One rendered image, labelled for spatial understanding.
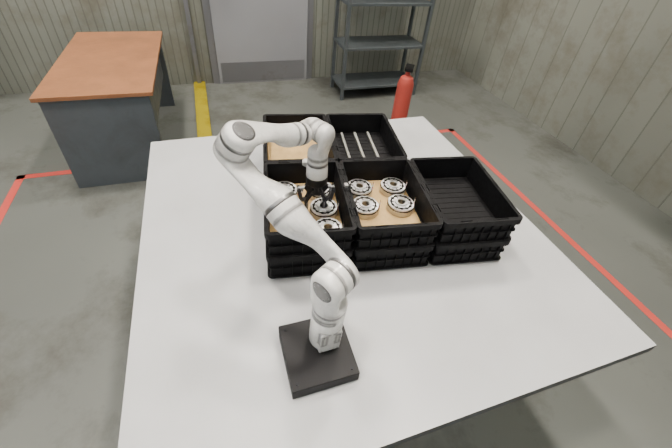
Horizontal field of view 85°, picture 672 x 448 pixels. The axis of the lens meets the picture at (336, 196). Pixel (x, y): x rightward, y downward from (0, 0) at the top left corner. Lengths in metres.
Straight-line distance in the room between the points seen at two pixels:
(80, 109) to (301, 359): 2.21
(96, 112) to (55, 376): 1.53
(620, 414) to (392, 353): 1.39
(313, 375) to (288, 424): 0.13
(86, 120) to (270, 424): 2.27
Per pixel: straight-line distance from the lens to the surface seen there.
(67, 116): 2.89
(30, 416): 2.18
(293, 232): 0.88
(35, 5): 4.54
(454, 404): 1.21
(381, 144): 1.82
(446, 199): 1.56
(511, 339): 1.38
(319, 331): 1.04
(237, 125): 0.93
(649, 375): 2.60
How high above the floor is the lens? 1.76
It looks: 40 degrees down
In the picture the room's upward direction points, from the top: 5 degrees clockwise
